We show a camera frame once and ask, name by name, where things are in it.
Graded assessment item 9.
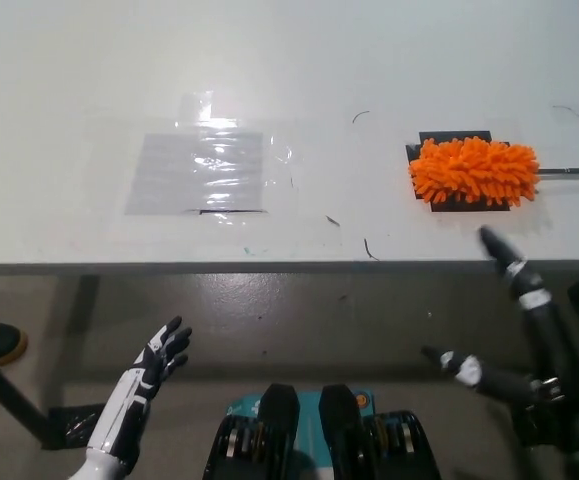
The black tape square patch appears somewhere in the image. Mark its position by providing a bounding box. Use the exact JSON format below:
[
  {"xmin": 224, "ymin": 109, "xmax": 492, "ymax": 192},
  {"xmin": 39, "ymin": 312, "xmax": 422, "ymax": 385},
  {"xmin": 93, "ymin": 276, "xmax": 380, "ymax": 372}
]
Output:
[{"xmin": 404, "ymin": 130, "xmax": 513, "ymax": 214}]

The black diagonal metal bar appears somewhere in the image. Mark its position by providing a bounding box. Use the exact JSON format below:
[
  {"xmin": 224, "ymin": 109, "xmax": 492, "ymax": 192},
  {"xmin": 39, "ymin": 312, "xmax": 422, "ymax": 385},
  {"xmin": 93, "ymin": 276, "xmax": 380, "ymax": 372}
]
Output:
[{"xmin": 0, "ymin": 333, "xmax": 53, "ymax": 444}]

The orange microfibre extendable duster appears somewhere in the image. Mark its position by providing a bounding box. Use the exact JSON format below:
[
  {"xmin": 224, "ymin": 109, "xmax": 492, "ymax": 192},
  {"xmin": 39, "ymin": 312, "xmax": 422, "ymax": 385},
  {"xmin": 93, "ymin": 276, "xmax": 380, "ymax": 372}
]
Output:
[{"xmin": 407, "ymin": 138, "xmax": 579, "ymax": 209}]

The black grey right robot hand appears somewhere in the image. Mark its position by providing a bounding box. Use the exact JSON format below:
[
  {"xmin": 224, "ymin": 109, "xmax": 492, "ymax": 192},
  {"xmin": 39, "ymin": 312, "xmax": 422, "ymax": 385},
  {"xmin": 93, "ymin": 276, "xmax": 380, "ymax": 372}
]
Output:
[{"xmin": 421, "ymin": 227, "xmax": 579, "ymax": 466}]

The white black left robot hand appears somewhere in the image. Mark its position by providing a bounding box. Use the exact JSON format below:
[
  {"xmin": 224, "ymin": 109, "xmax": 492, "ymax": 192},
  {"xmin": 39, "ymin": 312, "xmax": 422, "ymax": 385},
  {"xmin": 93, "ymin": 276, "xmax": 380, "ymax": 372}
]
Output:
[{"xmin": 86, "ymin": 314, "xmax": 194, "ymax": 474}]

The clear plastic tape film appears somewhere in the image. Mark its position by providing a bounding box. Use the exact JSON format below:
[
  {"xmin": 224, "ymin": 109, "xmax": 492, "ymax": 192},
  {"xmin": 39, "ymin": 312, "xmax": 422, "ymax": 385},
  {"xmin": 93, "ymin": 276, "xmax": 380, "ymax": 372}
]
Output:
[{"xmin": 171, "ymin": 89, "xmax": 320, "ymax": 231}]

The grey table leg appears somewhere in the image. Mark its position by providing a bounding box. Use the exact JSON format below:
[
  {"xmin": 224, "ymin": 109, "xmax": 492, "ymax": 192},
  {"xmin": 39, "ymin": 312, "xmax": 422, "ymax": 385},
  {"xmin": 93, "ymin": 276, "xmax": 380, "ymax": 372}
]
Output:
[{"xmin": 61, "ymin": 273, "xmax": 101, "ymax": 334}]

